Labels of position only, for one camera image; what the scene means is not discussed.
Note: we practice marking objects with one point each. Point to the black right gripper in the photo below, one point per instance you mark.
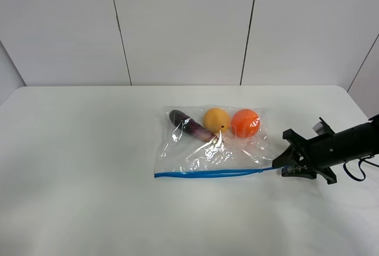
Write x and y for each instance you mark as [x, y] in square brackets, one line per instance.
[307, 158]

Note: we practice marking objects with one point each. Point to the clear blue-zip plastic bag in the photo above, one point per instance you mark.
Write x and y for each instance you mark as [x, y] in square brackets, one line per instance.
[183, 156]

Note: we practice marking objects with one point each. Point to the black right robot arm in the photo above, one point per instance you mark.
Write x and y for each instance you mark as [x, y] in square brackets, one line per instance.
[357, 143]

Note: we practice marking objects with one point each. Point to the orange fruit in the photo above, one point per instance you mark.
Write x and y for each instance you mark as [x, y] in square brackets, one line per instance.
[245, 123]

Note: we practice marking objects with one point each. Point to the yellow pear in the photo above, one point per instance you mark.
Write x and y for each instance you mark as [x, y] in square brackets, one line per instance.
[216, 120]

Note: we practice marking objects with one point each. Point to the purple eggplant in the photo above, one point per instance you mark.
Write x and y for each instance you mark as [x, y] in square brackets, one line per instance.
[189, 126]

